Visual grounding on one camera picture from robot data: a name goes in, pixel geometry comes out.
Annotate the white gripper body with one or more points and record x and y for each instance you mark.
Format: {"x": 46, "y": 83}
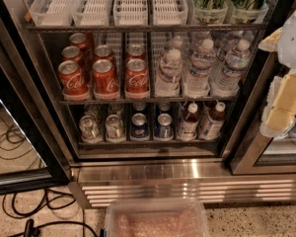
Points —
{"x": 287, "y": 42}

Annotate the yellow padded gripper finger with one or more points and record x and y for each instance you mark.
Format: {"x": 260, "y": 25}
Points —
{"x": 279, "y": 114}
{"x": 270, "y": 43}

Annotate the steel fridge door right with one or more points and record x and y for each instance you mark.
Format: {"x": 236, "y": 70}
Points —
{"x": 247, "y": 150}

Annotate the white shelf tray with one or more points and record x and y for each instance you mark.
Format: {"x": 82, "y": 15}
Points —
{"x": 130, "y": 12}
{"x": 52, "y": 13}
{"x": 169, "y": 12}
{"x": 90, "y": 13}

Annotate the blue pepsi can right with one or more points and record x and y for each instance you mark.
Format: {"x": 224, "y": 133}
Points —
{"x": 164, "y": 130}

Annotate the blue pepsi can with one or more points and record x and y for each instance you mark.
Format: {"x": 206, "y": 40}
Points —
{"x": 139, "y": 128}
{"x": 164, "y": 130}

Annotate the red cola can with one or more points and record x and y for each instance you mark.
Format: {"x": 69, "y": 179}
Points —
{"x": 135, "y": 51}
{"x": 80, "y": 40}
{"x": 74, "y": 53}
{"x": 105, "y": 80}
{"x": 103, "y": 51}
{"x": 136, "y": 79}
{"x": 72, "y": 78}

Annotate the red cola can front right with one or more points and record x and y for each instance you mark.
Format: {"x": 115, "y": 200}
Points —
{"x": 136, "y": 79}

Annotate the blue pepsi can left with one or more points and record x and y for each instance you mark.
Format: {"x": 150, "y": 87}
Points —
{"x": 139, "y": 128}

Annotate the red cola can front middle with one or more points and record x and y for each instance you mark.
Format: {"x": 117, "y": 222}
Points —
{"x": 105, "y": 80}

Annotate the silver green can front right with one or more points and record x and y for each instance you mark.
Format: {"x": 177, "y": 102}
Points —
{"x": 114, "y": 129}

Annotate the silver green can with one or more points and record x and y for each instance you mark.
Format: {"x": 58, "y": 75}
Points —
{"x": 114, "y": 129}
{"x": 90, "y": 131}

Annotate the red cola can back left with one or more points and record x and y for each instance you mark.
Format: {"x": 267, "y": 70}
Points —
{"x": 80, "y": 40}

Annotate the silver green can front left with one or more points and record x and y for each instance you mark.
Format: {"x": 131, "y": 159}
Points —
{"x": 90, "y": 131}

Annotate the red cola can front left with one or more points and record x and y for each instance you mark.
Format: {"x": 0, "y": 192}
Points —
{"x": 72, "y": 78}

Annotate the steel fridge base grille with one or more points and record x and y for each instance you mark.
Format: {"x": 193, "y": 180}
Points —
{"x": 208, "y": 180}

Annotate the glass fridge door left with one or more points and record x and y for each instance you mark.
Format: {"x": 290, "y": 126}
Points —
{"x": 30, "y": 157}

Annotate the water bottle front right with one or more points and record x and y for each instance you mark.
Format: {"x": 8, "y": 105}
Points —
{"x": 225, "y": 82}

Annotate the water bottle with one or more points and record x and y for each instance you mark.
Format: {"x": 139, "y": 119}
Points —
{"x": 168, "y": 74}
{"x": 198, "y": 69}
{"x": 225, "y": 82}

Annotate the tea bottle right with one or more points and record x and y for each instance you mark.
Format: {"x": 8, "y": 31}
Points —
{"x": 213, "y": 121}

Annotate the tea bottle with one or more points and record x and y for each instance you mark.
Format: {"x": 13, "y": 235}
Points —
{"x": 188, "y": 123}
{"x": 213, "y": 121}

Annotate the water bottle front middle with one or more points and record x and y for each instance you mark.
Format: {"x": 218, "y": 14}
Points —
{"x": 198, "y": 69}

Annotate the tea bottle left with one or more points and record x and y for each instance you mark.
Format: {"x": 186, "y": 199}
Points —
{"x": 188, "y": 123}

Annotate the water bottle front left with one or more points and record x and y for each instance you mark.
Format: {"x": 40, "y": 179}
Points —
{"x": 168, "y": 74}

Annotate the clear plastic bin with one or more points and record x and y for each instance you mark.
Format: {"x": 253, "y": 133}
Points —
{"x": 156, "y": 217}

